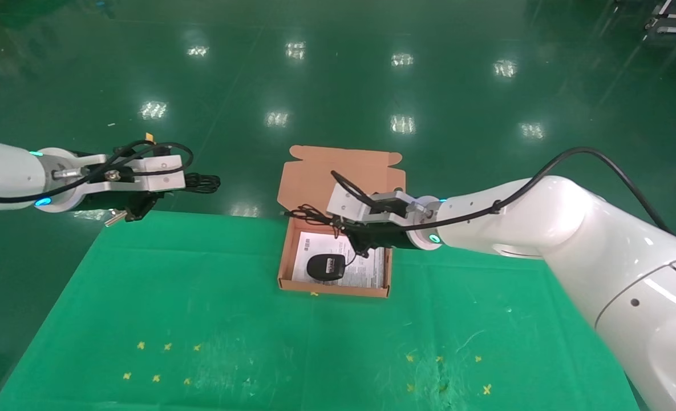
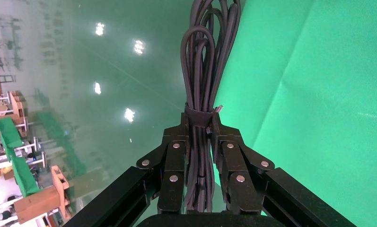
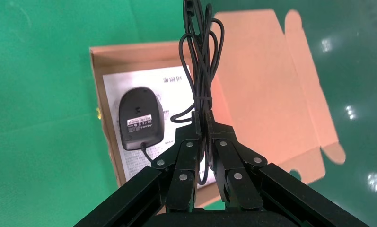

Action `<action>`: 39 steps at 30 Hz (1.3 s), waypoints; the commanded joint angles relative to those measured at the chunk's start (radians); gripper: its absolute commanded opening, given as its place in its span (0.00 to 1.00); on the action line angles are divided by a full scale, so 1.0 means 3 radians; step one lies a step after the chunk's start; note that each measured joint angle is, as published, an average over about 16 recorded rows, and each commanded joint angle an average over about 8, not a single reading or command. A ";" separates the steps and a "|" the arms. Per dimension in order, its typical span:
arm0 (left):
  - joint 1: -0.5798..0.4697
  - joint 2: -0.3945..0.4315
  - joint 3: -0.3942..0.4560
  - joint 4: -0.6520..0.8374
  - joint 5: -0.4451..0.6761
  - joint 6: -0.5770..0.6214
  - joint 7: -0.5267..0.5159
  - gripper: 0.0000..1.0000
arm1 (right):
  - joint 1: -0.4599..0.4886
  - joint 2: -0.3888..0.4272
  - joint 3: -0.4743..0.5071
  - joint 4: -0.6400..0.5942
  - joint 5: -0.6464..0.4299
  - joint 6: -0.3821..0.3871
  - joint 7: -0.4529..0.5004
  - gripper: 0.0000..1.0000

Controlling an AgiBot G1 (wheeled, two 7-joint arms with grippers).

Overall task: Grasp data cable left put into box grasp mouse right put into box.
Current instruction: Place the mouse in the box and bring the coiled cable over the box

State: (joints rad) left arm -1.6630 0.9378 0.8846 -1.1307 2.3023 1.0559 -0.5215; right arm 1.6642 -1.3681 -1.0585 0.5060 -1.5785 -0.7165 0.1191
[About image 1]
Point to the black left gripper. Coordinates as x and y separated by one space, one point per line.
115 200

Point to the metal cloth clip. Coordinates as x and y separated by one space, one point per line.
114 217

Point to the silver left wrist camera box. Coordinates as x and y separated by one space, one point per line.
155 178

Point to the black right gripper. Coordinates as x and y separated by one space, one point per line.
389 237

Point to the green table cloth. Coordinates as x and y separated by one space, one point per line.
315 342

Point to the white printed instruction sheet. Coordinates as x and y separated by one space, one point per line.
372 274

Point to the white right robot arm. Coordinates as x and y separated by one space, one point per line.
571 240

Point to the orange cardboard box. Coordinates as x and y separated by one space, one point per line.
309 177

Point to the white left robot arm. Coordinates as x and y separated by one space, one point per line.
7 174

